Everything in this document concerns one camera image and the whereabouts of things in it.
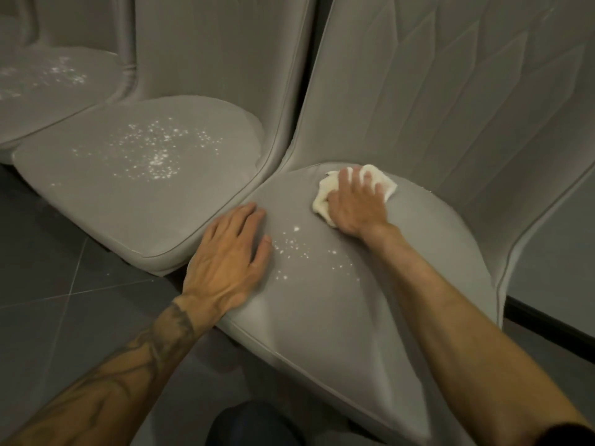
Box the person's right hand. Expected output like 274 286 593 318
325 166 392 240

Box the person's left hand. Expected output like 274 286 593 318
180 202 274 322

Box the white cleaning cloth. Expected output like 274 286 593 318
311 164 399 228

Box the person's right forearm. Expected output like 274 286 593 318
360 223 593 446

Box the person's left forearm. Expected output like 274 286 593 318
0 295 220 446

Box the small white powder spill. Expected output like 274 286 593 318
270 225 361 285

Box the large white powder spill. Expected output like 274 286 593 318
70 117 225 182

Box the grey quilted-back upholstered chair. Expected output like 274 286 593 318
216 0 595 446

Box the person's dark trouser knee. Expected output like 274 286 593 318
206 401 305 446

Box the black baseboard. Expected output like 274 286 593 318
504 295 595 365

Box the faint white powder spill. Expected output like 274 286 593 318
0 55 89 102

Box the person's black sleeve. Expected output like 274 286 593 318
538 420 595 446

